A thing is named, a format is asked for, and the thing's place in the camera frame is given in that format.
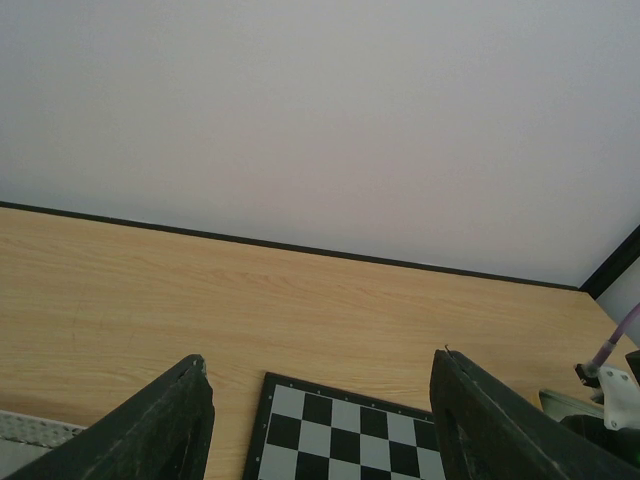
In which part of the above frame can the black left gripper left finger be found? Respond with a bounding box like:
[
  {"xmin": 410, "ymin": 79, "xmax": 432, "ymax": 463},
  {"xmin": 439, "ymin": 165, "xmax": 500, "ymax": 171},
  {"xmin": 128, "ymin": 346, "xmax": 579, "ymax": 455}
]
[{"xmin": 4, "ymin": 354, "xmax": 215, "ymax": 479}]

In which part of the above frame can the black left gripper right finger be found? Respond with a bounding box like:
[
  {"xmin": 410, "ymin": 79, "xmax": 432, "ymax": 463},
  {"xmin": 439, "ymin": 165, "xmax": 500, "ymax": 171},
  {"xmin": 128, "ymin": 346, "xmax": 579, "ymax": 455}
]
[{"xmin": 430, "ymin": 350, "xmax": 639, "ymax": 479}]

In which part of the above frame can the gold tin of white pieces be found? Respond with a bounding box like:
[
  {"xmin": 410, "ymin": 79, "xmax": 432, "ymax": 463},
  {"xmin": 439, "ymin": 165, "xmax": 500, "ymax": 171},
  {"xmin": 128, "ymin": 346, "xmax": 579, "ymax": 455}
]
[{"xmin": 537, "ymin": 389, "xmax": 604, "ymax": 422}]

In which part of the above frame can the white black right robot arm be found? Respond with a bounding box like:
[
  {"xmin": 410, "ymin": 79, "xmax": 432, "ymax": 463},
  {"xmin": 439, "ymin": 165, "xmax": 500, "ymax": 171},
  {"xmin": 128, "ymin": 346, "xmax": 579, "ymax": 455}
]
[{"xmin": 560, "ymin": 350, "xmax": 639, "ymax": 468}]

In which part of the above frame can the black white chess board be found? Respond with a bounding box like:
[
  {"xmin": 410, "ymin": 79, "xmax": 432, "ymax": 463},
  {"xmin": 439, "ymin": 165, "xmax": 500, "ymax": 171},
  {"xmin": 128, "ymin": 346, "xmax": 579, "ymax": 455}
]
[{"xmin": 243, "ymin": 372, "xmax": 445, "ymax": 480}]

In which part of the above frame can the silver tray of black pieces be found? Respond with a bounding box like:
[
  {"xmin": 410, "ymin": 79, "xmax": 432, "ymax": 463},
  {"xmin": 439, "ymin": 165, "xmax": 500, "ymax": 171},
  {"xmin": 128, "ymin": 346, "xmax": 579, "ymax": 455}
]
[{"xmin": 1, "ymin": 410, "xmax": 86, "ymax": 454}]

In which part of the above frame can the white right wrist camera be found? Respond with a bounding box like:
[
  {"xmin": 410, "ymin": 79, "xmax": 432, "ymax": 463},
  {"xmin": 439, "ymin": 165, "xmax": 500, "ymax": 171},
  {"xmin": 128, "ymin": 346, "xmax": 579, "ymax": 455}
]
[{"xmin": 574, "ymin": 363, "xmax": 639, "ymax": 431}]

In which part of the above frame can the black cage frame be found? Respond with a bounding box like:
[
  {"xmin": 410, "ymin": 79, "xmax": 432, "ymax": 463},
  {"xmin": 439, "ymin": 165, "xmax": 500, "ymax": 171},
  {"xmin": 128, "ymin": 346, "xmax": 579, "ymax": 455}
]
[{"xmin": 580, "ymin": 226, "xmax": 640, "ymax": 300}]

